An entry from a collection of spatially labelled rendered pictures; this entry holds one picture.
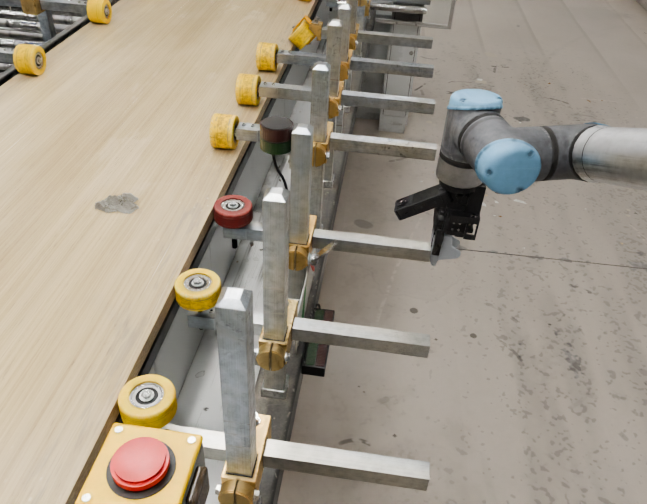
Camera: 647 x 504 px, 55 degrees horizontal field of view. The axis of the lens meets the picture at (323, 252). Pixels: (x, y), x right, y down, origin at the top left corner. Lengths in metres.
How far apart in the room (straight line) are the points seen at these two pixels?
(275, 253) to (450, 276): 1.73
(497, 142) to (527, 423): 1.32
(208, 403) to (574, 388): 1.42
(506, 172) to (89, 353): 0.70
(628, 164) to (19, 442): 0.90
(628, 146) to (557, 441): 1.36
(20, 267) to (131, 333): 0.28
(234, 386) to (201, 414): 0.49
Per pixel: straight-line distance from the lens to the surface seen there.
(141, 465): 0.47
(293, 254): 1.22
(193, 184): 1.37
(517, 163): 1.01
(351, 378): 2.14
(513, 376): 2.28
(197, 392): 1.30
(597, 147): 1.00
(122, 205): 1.30
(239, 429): 0.84
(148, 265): 1.15
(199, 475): 0.48
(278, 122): 1.13
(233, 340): 0.71
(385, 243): 1.27
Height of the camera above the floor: 1.62
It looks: 38 degrees down
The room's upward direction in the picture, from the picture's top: 4 degrees clockwise
